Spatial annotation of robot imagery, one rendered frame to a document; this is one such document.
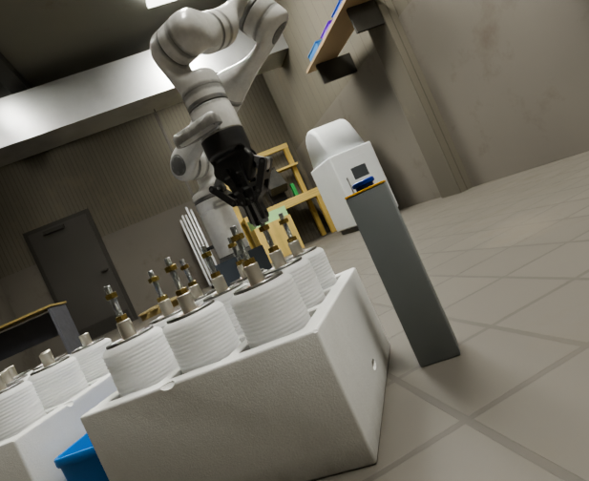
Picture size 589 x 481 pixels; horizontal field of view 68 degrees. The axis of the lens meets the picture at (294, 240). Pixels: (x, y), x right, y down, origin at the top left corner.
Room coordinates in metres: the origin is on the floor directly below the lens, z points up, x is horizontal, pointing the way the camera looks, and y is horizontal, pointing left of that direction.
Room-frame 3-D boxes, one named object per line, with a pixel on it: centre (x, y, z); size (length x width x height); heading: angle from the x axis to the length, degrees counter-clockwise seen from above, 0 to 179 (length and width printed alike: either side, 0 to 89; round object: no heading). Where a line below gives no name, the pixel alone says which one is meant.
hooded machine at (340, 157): (5.03, -0.87, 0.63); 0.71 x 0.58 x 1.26; 12
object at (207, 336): (0.65, 0.18, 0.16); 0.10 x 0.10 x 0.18
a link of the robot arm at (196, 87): (0.73, 0.04, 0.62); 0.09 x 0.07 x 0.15; 56
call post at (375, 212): (0.75, -0.15, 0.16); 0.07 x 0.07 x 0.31; 73
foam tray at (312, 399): (0.76, 0.15, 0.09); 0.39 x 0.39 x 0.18; 73
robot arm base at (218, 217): (1.21, 0.16, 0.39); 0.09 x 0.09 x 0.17; 12
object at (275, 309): (0.62, 0.07, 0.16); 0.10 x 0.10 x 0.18
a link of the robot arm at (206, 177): (1.22, 0.16, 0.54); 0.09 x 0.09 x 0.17; 53
